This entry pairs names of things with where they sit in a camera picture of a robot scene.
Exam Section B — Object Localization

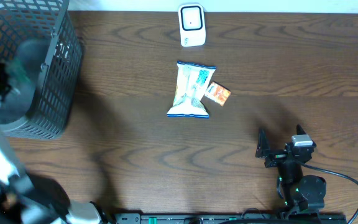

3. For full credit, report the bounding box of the teal snack packet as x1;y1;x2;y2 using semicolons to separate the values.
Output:
5;58;31;88

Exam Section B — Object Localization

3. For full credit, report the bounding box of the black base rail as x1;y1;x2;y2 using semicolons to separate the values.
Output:
114;212;347;224

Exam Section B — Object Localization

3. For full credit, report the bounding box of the orange Kleenex tissue pack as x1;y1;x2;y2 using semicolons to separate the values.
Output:
204;82;231;106

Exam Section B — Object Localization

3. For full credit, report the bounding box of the white barcode scanner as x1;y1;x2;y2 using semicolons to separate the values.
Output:
178;4;206;47

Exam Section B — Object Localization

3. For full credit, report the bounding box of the dark grey mesh basket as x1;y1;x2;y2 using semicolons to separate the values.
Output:
0;0;82;139

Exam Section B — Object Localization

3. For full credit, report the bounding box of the large white snack bag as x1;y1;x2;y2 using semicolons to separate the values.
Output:
167;61;216;119

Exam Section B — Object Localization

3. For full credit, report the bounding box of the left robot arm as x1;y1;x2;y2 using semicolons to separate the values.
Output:
0;60;109;223

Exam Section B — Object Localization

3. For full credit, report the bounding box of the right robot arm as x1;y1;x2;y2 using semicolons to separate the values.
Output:
255;125;326;219

